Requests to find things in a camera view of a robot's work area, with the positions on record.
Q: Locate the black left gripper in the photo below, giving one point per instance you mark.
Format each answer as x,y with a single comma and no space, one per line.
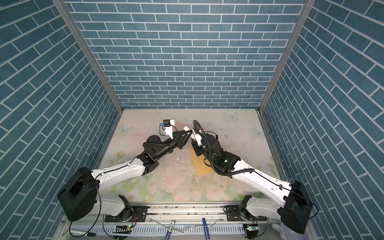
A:
176,140

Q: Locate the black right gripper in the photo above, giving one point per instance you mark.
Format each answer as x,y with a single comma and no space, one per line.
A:
196,147

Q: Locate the brown paper envelope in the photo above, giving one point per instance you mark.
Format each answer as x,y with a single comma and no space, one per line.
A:
200,167

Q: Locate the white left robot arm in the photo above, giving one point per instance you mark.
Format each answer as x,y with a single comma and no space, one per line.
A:
80,196

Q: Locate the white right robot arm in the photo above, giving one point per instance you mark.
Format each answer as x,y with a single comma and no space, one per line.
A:
290,202

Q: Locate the blue marker pen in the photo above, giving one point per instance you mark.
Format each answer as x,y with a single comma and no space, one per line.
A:
206,229

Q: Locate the white-blue marker pen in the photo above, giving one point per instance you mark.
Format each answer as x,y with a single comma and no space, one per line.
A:
169,231

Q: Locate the white plastic cup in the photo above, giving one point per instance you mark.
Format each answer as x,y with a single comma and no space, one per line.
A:
288,234

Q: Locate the black marker pen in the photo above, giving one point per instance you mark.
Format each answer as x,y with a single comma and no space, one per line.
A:
77,234

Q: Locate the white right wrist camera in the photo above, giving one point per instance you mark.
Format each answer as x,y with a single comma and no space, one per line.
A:
197,137

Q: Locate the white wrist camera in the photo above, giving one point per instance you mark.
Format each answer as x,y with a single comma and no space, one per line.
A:
166,128
197,137

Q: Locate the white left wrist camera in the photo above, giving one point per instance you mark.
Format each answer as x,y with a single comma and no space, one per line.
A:
166,128

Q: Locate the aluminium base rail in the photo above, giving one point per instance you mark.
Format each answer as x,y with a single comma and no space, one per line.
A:
151,222

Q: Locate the aluminium right corner post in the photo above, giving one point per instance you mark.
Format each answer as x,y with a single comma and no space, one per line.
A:
304,14

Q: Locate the aluminium corner post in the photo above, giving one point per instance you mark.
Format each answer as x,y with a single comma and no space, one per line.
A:
304,14
78,36

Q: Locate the aluminium left corner post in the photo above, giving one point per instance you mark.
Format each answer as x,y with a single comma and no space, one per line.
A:
78,36

